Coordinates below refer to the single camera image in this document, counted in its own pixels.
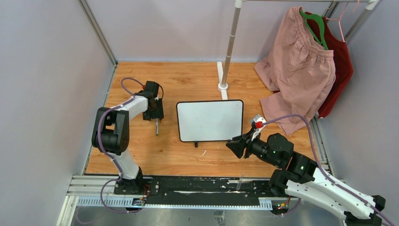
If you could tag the clear plastic tube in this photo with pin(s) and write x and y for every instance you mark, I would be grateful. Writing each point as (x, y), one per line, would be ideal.
(240, 181)

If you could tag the white whiteboard black frame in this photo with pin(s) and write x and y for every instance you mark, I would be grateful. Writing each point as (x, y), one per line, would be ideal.
(210, 120)

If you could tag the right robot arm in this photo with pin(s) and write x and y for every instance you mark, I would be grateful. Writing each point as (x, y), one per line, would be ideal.
(299, 176)

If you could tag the red garment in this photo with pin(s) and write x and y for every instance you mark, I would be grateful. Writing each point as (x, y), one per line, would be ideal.
(338, 71)

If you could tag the pink hanger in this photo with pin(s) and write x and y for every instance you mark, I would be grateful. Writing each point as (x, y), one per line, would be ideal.
(335, 13)

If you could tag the green whiteboard marker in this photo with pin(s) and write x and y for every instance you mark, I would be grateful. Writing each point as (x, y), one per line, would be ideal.
(157, 127)

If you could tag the pink shorts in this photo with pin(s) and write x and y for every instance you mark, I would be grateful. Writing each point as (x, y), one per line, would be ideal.
(298, 71)

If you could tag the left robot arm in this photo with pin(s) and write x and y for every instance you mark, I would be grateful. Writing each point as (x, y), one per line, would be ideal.
(111, 132)

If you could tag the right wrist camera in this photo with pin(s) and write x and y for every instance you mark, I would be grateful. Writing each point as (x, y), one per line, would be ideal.
(257, 124)

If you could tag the white rack foot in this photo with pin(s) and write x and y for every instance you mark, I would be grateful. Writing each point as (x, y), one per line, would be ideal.
(222, 87)

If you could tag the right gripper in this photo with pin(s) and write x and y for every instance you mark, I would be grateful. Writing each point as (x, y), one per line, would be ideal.
(241, 142)

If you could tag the clothes rack pole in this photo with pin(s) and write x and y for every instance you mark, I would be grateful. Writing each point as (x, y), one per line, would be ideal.
(238, 6)

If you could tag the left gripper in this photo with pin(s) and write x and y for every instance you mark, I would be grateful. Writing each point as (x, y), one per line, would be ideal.
(158, 114)

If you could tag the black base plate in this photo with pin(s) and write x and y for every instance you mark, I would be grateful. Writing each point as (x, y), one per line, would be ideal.
(205, 191)

